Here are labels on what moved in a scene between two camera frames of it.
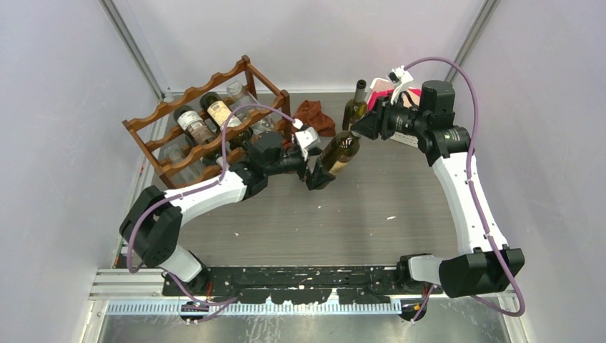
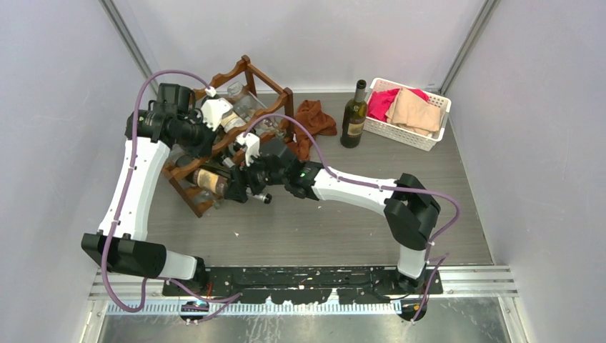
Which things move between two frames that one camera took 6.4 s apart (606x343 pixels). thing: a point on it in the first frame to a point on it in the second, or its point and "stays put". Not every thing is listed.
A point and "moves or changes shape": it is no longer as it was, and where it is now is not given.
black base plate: (303, 285) stays put
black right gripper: (368, 126) to (249, 177)
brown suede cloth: (311, 114) stays put
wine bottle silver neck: (337, 152) to (228, 188)
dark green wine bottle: (355, 109) stays put
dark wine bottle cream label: (217, 110) moves or changes shape
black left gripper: (319, 176) to (206, 147)
